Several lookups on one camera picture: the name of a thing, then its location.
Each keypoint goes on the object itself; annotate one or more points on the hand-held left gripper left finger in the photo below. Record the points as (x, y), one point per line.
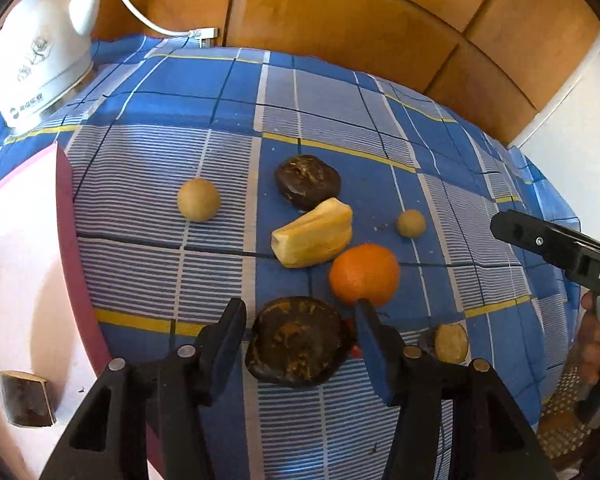
(232, 340)

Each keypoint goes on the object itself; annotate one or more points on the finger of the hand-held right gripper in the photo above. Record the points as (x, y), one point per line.
(535, 240)

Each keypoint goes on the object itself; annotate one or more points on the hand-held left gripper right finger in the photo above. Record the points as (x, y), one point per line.
(372, 355)

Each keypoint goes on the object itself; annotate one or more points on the large dark brown fruit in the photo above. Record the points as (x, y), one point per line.
(295, 342)

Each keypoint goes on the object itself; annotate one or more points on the halved passion fruit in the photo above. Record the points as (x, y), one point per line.
(451, 343)

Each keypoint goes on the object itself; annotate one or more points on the small round tan fruit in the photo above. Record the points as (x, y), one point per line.
(411, 223)

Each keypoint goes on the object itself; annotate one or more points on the yellow jackfruit piece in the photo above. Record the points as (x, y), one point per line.
(312, 235)

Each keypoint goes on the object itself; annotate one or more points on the large round tan fruit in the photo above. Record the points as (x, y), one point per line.
(198, 199)

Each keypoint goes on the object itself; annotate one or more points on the dark sugarcane piece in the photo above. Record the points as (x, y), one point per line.
(25, 400)

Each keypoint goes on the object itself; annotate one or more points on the pink shallow box tray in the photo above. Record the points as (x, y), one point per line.
(20, 285)

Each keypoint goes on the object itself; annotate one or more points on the person's right hand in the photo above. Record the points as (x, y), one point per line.
(589, 355)

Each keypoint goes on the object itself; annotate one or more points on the orange tangerine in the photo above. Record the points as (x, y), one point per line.
(364, 274)

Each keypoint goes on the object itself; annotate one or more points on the wicker chair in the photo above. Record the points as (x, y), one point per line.
(562, 430)

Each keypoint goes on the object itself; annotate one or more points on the small dark brown fruit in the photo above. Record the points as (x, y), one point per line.
(307, 181)

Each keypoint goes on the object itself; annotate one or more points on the blue plaid tablecloth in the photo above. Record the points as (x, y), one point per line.
(330, 110)

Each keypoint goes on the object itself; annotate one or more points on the wooden panelled cabinet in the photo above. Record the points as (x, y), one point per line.
(355, 5)

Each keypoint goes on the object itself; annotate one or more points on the white plug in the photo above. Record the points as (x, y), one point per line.
(207, 35)

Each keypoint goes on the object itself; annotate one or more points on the white electric kettle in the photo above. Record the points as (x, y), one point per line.
(35, 60)

